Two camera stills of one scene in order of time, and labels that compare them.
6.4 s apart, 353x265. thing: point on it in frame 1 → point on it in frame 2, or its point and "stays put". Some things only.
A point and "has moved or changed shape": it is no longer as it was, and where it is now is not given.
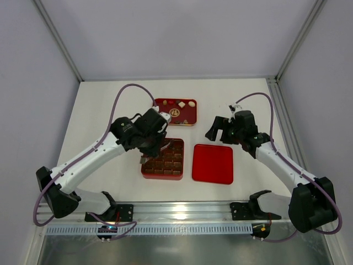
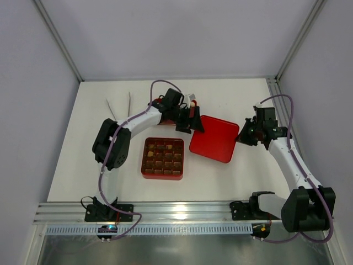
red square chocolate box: (169, 165) stays put
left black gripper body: (150, 146) → (186, 121)
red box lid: (212, 163) has moved or changed shape
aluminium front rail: (160, 212) stays put
